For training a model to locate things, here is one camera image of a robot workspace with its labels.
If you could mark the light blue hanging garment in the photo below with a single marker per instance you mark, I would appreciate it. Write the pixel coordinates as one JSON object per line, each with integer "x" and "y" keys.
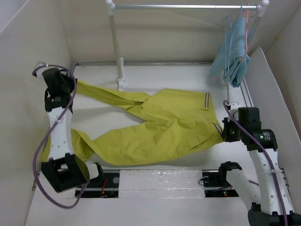
{"x": 237, "y": 69}

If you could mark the white clothes rack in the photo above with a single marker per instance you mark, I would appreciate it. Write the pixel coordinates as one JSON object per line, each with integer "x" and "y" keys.
{"x": 111, "y": 7}

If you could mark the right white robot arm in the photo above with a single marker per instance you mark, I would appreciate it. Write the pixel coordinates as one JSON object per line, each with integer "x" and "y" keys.
{"x": 267, "y": 200}

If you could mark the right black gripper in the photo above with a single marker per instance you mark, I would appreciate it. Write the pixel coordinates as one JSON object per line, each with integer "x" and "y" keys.
{"x": 226, "y": 134}

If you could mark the yellow-green trousers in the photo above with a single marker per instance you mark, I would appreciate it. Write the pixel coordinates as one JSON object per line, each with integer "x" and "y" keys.
{"x": 175, "y": 124}

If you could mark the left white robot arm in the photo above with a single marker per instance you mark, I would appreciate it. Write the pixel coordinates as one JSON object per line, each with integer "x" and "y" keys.
{"x": 64, "y": 169}

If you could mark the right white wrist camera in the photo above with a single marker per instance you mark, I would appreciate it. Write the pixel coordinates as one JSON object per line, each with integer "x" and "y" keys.
{"x": 233, "y": 107}

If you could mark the white foam block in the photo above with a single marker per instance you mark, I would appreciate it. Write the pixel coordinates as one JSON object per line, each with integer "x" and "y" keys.
{"x": 160, "y": 184}

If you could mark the pink clothes hanger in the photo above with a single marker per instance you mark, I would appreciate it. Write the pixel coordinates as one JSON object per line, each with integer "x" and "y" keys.
{"x": 242, "y": 23}

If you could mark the blue wire clothes hanger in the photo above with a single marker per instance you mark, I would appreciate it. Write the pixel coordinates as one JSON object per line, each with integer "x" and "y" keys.
{"x": 228, "y": 47}

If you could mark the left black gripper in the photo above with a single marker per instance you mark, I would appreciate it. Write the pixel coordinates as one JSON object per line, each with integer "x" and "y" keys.
{"x": 71, "y": 80}

